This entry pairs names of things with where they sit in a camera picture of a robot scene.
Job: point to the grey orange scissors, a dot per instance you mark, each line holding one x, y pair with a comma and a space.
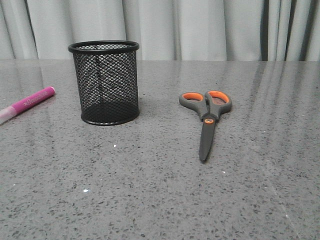
209, 107

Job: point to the grey curtain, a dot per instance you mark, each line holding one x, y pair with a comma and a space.
205, 30

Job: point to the pink marker pen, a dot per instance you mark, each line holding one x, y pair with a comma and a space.
26, 103

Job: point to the black mesh pen cup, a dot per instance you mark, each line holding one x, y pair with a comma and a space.
106, 73

